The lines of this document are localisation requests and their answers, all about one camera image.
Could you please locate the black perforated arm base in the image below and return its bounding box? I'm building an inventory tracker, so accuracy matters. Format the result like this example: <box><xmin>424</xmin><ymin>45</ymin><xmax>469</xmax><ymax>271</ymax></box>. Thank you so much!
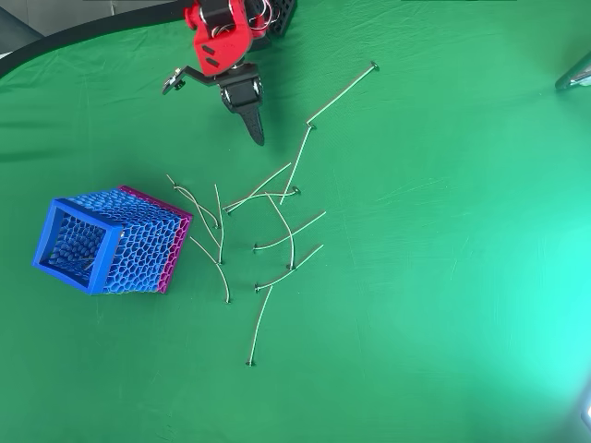
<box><xmin>263</xmin><ymin>0</ymin><xmax>297</xmax><ymax>39</ymax></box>

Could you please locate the blue and purple lattice basket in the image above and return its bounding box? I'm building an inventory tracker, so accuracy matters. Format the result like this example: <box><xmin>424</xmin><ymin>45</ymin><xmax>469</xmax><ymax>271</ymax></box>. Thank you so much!
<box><xmin>30</xmin><ymin>184</ymin><xmax>194</xmax><ymax>296</ymax></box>

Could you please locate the long rod at top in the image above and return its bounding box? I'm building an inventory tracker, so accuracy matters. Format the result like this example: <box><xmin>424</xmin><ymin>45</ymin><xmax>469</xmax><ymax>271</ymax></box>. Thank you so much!
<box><xmin>306</xmin><ymin>61</ymin><xmax>381</xmax><ymax>126</ymax></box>

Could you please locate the green cloth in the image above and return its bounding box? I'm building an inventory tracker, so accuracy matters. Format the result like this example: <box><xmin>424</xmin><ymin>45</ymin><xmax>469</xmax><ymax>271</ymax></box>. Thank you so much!
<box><xmin>0</xmin><ymin>0</ymin><xmax>591</xmax><ymax>443</ymax></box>

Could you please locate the black cloth rim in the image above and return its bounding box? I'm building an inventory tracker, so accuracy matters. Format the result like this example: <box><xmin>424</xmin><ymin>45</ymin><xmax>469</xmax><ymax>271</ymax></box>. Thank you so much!
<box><xmin>0</xmin><ymin>0</ymin><xmax>198</xmax><ymax>80</ymax></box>

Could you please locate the dark grey chair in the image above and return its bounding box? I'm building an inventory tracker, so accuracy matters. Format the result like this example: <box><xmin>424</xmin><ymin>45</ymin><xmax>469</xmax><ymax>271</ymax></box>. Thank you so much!
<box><xmin>0</xmin><ymin>7</ymin><xmax>51</xmax><ymax>53</ymax></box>

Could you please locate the chrome tube stand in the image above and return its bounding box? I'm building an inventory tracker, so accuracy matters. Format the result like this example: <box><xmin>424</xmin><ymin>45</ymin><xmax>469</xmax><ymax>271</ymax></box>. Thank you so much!
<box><xmin>555</xmin><ymin>51</ymin><xmax>591</xmax><ymax>90</ymax></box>

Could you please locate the small camera on black bracket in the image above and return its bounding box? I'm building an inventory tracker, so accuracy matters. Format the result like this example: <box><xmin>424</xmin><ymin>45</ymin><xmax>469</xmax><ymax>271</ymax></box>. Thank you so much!
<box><xmin>161</xmin><ymin>67</ymin><xmax>188</xmax><ymax>97</ymax></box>

